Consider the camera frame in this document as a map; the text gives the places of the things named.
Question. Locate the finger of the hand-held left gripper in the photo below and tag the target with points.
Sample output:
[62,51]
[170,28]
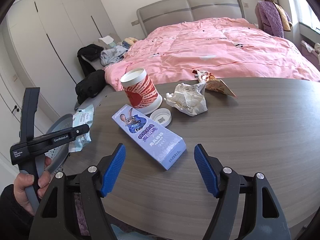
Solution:
[82,130]

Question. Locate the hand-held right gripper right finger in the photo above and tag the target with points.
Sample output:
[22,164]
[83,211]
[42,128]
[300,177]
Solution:
[205,170]

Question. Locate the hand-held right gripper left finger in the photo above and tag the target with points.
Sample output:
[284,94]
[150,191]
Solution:
[112,170]

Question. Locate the light blue plastic packet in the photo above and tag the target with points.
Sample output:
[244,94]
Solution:
[82,115]

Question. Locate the blue perforated plastic basket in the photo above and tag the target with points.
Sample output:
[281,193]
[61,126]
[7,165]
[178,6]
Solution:
[56,152]

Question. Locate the purple rabbit print box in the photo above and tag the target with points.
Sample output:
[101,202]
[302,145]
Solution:
[147,135]

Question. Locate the person's left forearm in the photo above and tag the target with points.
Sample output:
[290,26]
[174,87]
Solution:
[12,217]

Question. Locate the person's left hand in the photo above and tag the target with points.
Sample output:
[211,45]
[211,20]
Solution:
[21,195]

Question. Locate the white low cabinet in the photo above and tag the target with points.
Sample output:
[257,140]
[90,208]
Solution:
[12,100]

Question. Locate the black clothes pile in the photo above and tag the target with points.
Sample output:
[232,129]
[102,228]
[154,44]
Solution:
[90,86]

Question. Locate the grey bed sheet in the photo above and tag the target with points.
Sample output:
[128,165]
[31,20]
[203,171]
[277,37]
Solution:
[110,91]

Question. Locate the grey wooden table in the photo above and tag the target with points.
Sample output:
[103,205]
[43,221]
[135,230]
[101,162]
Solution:
[250,142]

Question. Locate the pile of clothes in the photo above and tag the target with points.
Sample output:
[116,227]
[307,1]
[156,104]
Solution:
[86,66]

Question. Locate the light blue fluffy cloth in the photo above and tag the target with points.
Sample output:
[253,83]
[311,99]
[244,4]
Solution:
[125,233]

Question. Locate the white round lid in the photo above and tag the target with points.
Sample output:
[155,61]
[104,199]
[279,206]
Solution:
[161,117]

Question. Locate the red paper tub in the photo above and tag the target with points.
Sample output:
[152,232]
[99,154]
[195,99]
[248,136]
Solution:
[142,92]

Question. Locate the crumpled white paper wrapper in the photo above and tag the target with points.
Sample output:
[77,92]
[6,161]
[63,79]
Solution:
[187,100]

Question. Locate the black garment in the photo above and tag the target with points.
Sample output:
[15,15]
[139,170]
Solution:
[90,52]

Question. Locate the light blue clothes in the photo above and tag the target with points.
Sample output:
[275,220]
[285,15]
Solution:
[112,55]

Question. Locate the brown snack wrapper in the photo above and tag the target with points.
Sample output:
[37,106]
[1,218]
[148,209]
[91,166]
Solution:
[217,85]

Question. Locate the yellow plush toy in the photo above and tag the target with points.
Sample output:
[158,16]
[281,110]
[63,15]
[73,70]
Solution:
[130,42]

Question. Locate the white wardrobe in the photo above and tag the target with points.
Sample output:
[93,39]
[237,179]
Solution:
[57,30]

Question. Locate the pink quilt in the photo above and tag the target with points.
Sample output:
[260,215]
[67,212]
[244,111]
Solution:
[212,50]

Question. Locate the grey bed headboard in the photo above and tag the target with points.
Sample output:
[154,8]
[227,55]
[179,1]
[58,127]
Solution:
[200,5]

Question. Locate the beige quilted jacket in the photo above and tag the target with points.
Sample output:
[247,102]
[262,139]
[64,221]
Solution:
[283,15]

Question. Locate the window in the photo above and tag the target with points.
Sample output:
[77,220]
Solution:
[303,2]

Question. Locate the wall switch panel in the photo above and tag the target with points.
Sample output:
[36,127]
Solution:
[246,4]
[135,22]

